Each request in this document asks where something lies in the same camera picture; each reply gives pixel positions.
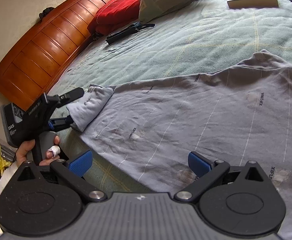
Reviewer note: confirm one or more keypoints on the person's left hand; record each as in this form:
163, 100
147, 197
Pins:
31, 146

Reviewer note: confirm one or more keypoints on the red duvet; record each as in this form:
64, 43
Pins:
115, 15

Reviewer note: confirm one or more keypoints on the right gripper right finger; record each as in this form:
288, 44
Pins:
208, 173

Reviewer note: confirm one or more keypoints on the orange wooden headboard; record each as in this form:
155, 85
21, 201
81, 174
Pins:
39, 58

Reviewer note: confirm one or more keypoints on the black folded umbrella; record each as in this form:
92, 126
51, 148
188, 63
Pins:
131, 29

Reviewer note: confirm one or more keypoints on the grey sweatpants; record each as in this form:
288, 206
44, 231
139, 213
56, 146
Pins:
241, 113

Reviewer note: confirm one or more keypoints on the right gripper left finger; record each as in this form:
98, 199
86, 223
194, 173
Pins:
71, 174

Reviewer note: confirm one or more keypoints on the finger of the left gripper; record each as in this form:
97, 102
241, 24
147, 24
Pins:
58, 101
60, 124

